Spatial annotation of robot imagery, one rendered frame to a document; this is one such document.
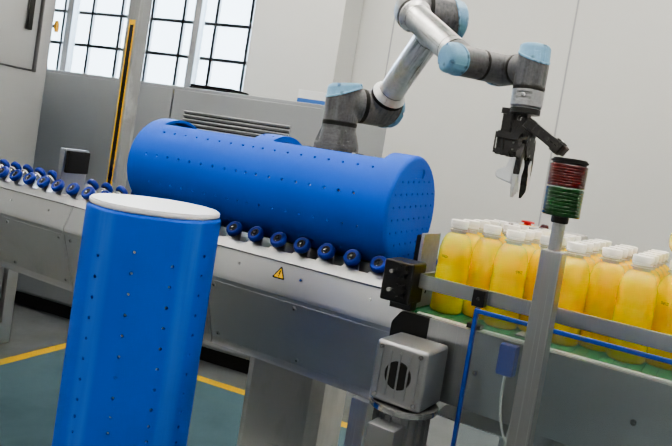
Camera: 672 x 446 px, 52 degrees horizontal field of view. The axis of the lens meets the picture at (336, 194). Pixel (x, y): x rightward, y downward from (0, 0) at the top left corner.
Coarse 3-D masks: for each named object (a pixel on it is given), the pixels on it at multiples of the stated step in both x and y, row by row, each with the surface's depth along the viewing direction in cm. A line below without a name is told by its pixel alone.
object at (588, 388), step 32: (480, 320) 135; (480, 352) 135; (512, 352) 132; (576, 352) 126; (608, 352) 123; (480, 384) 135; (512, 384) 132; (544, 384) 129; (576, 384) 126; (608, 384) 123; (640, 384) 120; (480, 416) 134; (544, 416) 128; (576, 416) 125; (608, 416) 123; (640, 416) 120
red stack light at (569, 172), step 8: (552, 168) 118; (560, 168) 117; (568, 168) 116; (576, 168) 116; (584, 168) 116; (552, 176) 118; (560, 176) 117; (568, 176) 116; (576, 176) 116; (584, 176) 117; (552, 184) 118; (560, 184) 117; (568, 184) 116; (576, 184) 116; (584, 184) 117
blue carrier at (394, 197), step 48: (144, 144) 203; (192, 144) 195; (240, 144) 189; (288, 144) 184; (144, 192) 205; (192, 192) 193; (240, 192) 183; (288, 192) 175; (336, 192) 168; (384, 192) 162; (432, 192) 182; (288, 240) 186; (336, 240) 172; (384, 240) 163
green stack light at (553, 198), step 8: (552, 192) 118; (560, 192) 117; (568, 192) 116; (576, 192) 116; (584, 192) 118; (544, 200) 119; (552, 200) 118; (560, 200) 117; (568, 200) 116; (576, 200) 117; (544, 208) 119; (552, 208) 117; (560, 208) 117; (568, 208) 116; (576, 208) 117; (560, 216) 117; (568, 216) 116; (576, 216) 117
